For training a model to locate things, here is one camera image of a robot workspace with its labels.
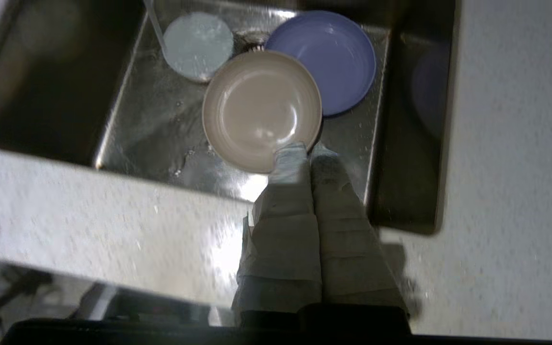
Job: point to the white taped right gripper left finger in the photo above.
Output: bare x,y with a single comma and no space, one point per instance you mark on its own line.
285,239

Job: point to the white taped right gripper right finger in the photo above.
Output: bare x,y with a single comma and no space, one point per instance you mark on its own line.
348,239

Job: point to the beige plate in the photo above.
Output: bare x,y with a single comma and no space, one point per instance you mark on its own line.
257,110

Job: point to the purple plate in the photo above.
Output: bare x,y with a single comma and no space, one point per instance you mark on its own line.
328,57

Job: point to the small white bowl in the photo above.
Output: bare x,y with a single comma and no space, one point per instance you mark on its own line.
197,45

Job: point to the stainless steel sink basin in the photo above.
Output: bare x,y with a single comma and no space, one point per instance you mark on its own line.
151,115

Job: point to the round metal drain strainer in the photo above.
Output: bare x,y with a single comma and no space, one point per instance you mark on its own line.
252,39

